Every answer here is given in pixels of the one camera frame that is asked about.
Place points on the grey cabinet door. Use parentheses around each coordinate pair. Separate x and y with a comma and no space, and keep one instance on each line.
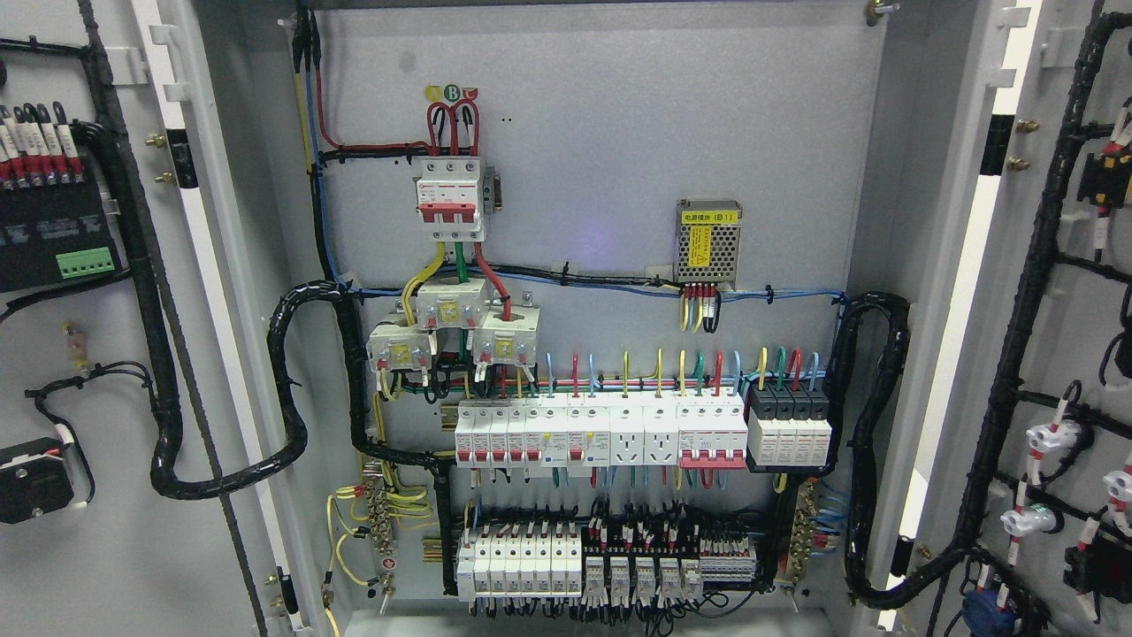
(984,111)
(133,563)

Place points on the white current transformers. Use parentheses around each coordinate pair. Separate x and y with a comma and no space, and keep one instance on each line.
(455,316)

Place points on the row of white breakers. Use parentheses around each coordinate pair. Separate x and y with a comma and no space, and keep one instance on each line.
(537,434)

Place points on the white socket modules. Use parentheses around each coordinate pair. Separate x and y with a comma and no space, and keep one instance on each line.
(643,430)

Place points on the metal mesh power supply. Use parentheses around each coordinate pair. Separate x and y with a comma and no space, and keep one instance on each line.
(708,241)

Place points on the main red white breaker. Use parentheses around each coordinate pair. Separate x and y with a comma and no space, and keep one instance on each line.
(451,201)

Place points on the black white surge protector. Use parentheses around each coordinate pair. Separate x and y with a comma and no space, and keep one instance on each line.
(787,430)

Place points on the lower white breaker row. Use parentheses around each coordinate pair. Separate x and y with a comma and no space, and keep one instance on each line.
(521,562)

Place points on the relay terminal row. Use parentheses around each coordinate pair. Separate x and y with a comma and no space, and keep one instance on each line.
(642,562)

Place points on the brass ground bus bar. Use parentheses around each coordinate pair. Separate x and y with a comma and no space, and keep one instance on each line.
(803,532)

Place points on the black digital power meter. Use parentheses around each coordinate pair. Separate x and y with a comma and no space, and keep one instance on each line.
(54,234)

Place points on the red handled circuit breaker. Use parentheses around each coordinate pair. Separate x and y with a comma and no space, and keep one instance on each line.
(712,432)

